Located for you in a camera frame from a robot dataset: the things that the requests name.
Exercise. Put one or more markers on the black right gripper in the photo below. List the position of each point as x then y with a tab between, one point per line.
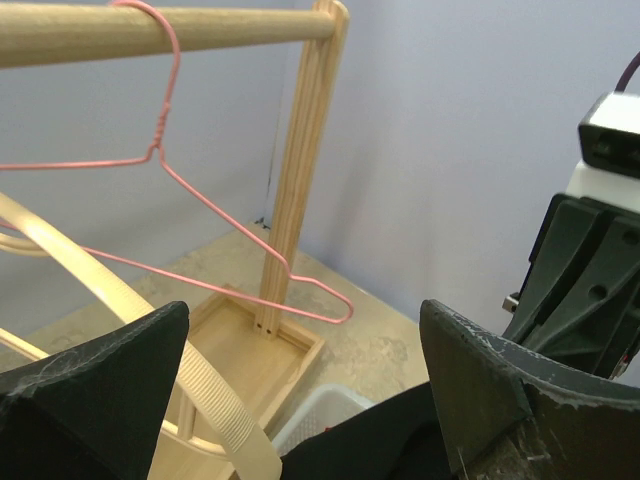
579	302

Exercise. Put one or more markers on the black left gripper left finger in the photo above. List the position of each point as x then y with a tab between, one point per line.
94	411

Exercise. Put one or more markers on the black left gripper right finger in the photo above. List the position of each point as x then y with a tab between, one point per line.
506	412

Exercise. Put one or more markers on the white plastic laundry basket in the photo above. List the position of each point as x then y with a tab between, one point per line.
326	407

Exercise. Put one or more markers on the black t shirt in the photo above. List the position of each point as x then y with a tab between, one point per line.
399	438

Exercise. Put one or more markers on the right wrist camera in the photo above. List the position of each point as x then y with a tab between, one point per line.
608	169

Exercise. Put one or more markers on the pink wire hanger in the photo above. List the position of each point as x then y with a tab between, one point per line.
142	158

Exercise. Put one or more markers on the wooden clothes rack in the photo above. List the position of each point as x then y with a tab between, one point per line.
275	200

